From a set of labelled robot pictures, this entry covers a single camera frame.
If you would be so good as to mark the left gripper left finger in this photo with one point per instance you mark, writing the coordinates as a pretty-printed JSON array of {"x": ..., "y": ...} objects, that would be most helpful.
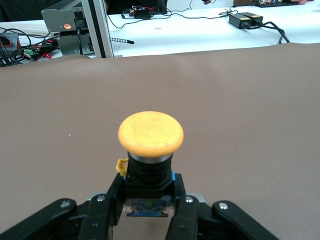
[{"x": 100, "y": 215}]

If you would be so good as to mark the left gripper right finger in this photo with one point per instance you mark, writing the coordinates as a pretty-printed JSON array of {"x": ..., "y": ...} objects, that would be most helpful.
[{"x": 186, "y": 220}]

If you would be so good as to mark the yellow mushroom push button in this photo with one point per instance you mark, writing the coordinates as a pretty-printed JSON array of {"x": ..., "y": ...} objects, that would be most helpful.
[{"x": 150, "y": 135}]

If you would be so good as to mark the brown table mat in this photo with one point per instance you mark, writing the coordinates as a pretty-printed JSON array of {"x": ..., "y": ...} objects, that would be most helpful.
[{"x": 225, "y": 100}]

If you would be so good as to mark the green terminal connector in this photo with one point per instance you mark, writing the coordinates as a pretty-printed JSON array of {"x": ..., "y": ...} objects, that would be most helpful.
[{"x": 31, "y": 51}]

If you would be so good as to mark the red black device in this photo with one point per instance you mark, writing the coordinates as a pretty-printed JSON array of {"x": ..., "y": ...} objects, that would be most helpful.
[{"x": 8, "y": 41}]

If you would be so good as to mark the grey metal power supply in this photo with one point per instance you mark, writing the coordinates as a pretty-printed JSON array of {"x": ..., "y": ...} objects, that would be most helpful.
[{"x": 60, "y": 20}]

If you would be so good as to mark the black power adapter brick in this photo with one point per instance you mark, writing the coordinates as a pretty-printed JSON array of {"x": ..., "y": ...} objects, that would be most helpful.
[
  {"x": 237, "y": 21},
  {"x": 256, "y": 17}
]

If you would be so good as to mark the small black electronics module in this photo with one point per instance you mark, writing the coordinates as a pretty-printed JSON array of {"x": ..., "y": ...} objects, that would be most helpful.
[{"x": 143, "y": 13}]

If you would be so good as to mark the aluminium camera mount post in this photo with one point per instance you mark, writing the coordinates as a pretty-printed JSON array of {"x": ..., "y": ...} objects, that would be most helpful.
[{"x": 98, "y": 30}]

